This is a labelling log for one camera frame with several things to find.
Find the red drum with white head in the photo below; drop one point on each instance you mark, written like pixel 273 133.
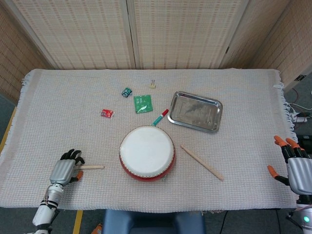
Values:
pixel 146 151

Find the teal candy wrapper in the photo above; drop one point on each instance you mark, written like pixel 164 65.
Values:
pixel 126 92

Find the wooden drumstick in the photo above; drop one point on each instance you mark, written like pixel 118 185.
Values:
pixel 92 167
pixel 202 162

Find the black screen hinge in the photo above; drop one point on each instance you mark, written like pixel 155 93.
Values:
pixel 227 49

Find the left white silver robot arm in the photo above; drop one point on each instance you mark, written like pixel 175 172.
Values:
pixel 52 195

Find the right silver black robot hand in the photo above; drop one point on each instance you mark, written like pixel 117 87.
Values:
pixel 301 173

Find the beige woven tablecloth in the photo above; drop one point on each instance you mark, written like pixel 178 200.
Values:
pixel 61 122

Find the orange packet on floor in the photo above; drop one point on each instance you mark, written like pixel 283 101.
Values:
pixel 98 229

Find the black box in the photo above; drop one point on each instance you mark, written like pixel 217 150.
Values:
pixel 306 140

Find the blue padded seat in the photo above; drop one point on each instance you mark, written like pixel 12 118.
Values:
pixel 151 221

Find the yellow binder clip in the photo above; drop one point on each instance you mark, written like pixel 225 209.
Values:
pixel 152 85

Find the white power strip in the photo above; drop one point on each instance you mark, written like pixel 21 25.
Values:
pixel 300 119

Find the stainless steel rectangular tray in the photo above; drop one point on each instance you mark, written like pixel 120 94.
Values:
pixel 195 111

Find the red candy wrapper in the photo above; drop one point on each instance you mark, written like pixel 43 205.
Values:
pixel 107 113

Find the bamboo folding screen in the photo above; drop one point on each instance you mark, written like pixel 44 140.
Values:
pixel 85 31

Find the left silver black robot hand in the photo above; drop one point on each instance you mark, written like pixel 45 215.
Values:
pixel 62 170

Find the teal marker with red cap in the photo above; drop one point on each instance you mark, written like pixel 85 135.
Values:
pixel 159 118

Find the green sachet packet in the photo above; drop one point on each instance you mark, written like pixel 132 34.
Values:
pixel 143 103

